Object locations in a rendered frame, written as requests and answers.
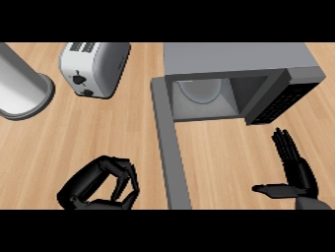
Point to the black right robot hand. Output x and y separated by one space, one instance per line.
297 170

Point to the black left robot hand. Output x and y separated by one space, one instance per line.
85 183

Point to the silver toaster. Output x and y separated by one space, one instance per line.
100 69

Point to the grey microwave door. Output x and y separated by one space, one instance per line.
173 154

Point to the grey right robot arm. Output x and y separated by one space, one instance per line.
312 204

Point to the grey paper towel holder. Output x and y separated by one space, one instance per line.
42 105

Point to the grey microwave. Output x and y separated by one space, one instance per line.
253 82

